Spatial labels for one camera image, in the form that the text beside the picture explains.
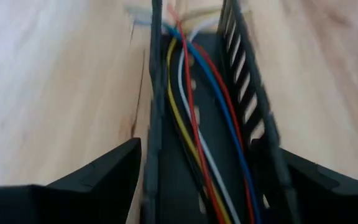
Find multicoloured wire harness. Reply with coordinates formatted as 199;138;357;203
126;2;262;224

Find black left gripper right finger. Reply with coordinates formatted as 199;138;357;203
280;148;358;224

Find black slotted cable tray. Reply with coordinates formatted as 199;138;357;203
140;0;301;224

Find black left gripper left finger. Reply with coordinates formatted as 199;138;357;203
0;138;142;224

